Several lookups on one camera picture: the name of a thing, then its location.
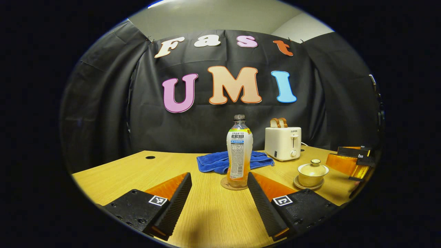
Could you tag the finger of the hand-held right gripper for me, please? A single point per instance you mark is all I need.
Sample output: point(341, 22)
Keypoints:
point(351, 152)
point(344, 164)

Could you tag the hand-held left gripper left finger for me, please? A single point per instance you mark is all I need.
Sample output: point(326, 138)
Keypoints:
point(175, 205)

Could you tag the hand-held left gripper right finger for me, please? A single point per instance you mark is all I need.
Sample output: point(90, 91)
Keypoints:
point(263, 206)

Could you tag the cream ceramic teacup lid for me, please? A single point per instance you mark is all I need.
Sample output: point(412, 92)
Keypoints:
point(313, 168)

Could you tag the round brown coaster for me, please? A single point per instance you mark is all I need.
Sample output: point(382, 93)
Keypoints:
point(225, 185)

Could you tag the clear plastic water bottle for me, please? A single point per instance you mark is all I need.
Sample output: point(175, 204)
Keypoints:
point(239, 151)

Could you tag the cream ceramic saucer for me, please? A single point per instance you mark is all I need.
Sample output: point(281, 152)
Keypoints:
point(297, 182)

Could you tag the blue towel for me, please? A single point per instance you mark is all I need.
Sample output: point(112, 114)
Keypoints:
point(213, 162)

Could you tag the cream toaster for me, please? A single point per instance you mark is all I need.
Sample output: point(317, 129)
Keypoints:
point(280, 144)

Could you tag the toast bread slice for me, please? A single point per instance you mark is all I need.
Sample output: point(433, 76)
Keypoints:
point(274, 123)
point(283, 122)

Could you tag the black backdrop cloth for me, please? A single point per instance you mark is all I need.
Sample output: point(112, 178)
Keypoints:
point(103, 103)

